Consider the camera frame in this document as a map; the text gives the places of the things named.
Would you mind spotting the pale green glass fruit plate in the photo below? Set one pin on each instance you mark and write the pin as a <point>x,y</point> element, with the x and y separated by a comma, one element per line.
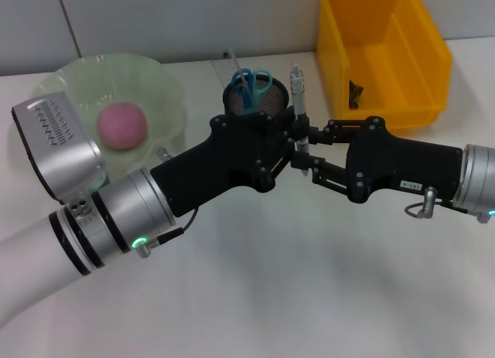
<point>154,87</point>

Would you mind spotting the transparent plastic ruler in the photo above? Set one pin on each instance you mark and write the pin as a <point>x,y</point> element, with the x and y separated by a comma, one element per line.
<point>226,68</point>

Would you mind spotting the black mesh pen holder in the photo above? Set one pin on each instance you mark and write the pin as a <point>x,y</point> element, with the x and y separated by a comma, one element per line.
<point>270,99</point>

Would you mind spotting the pink peach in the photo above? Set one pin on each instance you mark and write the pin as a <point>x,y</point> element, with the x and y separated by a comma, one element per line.
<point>121,126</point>

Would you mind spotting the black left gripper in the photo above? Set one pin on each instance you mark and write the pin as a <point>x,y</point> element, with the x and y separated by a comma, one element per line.
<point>216,161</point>

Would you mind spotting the yellow plastic bin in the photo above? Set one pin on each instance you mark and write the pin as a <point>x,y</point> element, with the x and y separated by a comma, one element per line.
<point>386,45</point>

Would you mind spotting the green plastic wrapper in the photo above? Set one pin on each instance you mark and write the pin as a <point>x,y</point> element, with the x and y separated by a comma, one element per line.
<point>356,95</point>

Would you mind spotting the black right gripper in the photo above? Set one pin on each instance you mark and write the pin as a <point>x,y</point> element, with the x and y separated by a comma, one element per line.
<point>406,164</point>

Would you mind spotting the grey clear ballpoint pen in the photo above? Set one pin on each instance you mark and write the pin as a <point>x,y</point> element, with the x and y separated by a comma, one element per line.
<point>297,91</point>

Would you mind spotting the blue plastic scissors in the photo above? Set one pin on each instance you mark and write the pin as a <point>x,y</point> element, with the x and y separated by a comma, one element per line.
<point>247,95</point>

